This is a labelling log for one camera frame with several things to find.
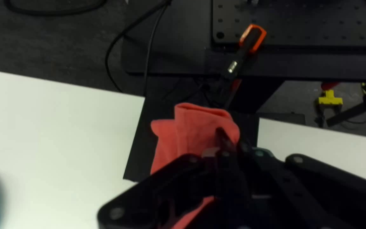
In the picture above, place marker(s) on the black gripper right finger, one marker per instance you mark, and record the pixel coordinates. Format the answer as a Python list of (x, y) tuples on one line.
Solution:
[(310, 195)]

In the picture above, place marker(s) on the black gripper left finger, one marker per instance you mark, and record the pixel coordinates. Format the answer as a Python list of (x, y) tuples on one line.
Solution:
[(166, 186)]

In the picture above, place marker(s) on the red cloth shirt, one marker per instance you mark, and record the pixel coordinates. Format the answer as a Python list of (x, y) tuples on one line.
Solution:
[(187, 131)]

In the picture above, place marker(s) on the yellow clamp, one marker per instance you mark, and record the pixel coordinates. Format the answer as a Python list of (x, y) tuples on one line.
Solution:
[(330, 98)]

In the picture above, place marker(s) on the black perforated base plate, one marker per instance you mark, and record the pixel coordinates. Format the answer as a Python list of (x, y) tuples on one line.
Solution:
[(310, 21)]

